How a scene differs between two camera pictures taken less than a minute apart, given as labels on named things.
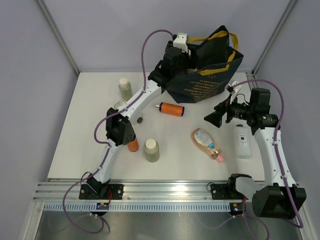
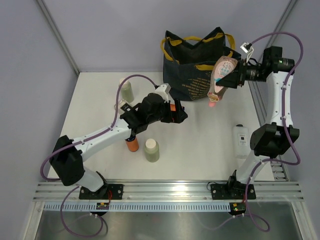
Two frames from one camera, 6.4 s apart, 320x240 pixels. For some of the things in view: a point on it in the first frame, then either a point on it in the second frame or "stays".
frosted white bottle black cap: [242, 142] stays
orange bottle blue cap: [133, 146] stays
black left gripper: [189, 62] to [177, 116]
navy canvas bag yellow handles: [217, 59] stays
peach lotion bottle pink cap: [203, 142] to [222, 65]
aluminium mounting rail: [133, 192] stays
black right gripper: [216, 117] to [235, 77]
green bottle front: [152, 150] stays
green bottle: [125, 88] stays
